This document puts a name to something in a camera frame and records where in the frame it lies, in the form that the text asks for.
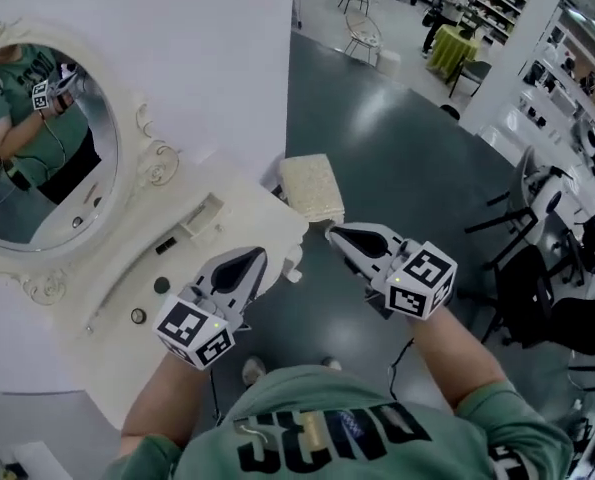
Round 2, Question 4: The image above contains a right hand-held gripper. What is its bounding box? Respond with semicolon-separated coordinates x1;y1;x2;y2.
325;222;458;322

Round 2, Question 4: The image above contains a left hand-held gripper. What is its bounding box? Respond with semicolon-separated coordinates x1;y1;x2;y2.
151;246;269;371

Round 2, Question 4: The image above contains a white rectangular box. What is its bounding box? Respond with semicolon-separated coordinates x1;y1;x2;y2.
177;192;226;237

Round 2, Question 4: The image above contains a white dressing table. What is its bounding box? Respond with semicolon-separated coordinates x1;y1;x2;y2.
21;157;310;430

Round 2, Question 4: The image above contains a person's left forearm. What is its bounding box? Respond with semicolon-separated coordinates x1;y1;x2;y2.
120;352;214;450

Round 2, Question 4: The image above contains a person's right forearm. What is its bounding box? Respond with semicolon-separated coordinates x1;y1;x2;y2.
408;305;509;412

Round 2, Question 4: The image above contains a cream upholstered stool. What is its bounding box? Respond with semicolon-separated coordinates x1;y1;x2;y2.
261;153;346;227

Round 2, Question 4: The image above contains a black metal stand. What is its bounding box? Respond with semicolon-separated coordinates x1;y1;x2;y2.
464;192;539;270

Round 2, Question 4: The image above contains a black office chair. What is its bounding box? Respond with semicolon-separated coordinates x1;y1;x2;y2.
481;245;556;348

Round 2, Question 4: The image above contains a person's green printed t-shirt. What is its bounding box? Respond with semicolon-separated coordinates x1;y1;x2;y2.
101;365;576;480

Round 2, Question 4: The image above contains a white rounded machine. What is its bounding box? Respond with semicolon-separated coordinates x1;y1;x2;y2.
519;145;576;248

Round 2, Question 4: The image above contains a white ornate oval mirror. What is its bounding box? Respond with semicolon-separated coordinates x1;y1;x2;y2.
0;17;181;307

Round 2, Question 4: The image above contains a white pouf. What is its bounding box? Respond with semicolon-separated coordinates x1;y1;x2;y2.
376;50;403;77

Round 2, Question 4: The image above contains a grey-green chair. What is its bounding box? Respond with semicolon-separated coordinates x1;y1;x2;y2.
447;57;494;101

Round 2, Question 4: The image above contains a yellow-green clothed round table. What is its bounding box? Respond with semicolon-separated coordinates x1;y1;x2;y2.
428;23;481;82

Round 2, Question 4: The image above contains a black padded chair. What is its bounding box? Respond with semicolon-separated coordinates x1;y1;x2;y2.
541;295;595;358

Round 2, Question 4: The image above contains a white open shelf unit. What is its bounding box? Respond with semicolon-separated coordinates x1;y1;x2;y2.
0;440;74;480

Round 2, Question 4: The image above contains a yellow item on shelf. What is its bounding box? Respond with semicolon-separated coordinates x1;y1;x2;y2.
0;460;29;480

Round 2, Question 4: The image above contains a black cable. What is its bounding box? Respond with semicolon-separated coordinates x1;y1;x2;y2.
387;337;416;402
208;371;224;428

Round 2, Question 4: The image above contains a wire frame chair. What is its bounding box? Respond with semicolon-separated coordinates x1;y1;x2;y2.
343;12;384;65

